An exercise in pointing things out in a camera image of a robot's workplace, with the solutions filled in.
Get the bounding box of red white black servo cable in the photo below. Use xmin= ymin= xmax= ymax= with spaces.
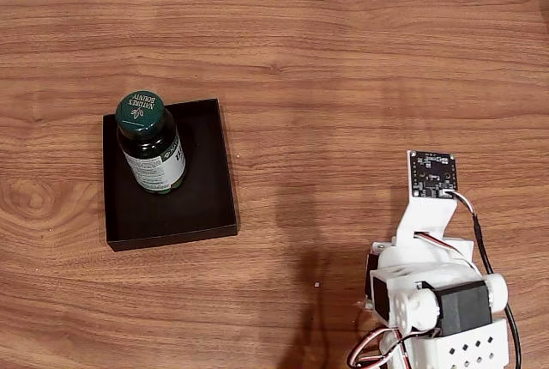
xmin=412 ymin=230 xmax=459 ymax=255
xmin=346 ymin=326 xmax=405 ymax=368

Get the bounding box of black camera board white mount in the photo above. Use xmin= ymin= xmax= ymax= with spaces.
xmin=393 ymin=149 xmax=460 ymax=254

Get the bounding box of green pill bottle white label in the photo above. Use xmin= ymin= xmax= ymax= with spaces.
xmin=114 ymin=91 xmax=188 ymax=197

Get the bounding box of black camera cable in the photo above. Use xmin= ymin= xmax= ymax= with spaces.
xmin=445 ymin=188 xmax=523 ymax=369

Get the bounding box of black shallow cardboard box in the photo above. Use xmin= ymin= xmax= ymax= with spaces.
xmin=101 ymin=98 xmax=239 ymax=253

